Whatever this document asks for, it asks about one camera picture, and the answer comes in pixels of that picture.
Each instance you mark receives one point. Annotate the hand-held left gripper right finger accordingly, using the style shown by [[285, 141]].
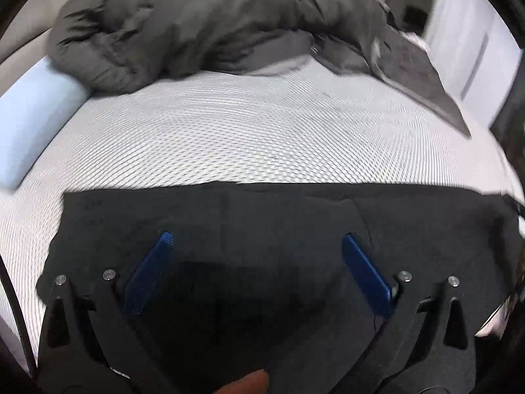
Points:
[[367, 275]]

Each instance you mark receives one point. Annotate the person's left hand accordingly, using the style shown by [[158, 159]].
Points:
[[246, 382]]

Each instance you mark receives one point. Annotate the white cabinet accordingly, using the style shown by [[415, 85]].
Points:
[[463, 28]]

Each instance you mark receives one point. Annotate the grey duvet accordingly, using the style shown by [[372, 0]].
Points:
[[205, 28]]

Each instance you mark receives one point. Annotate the light blue pillow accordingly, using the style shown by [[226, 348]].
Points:
[[33, 119]]

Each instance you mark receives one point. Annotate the dark box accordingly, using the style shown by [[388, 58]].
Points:
[[415, 15]]

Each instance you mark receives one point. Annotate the black pants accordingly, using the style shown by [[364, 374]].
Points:
[[262, 217]]

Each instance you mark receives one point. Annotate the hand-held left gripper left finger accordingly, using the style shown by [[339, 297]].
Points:
[[149, 273]]

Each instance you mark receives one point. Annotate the bed with honeycomb mattress cover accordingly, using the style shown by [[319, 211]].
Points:
[[246, 131]]

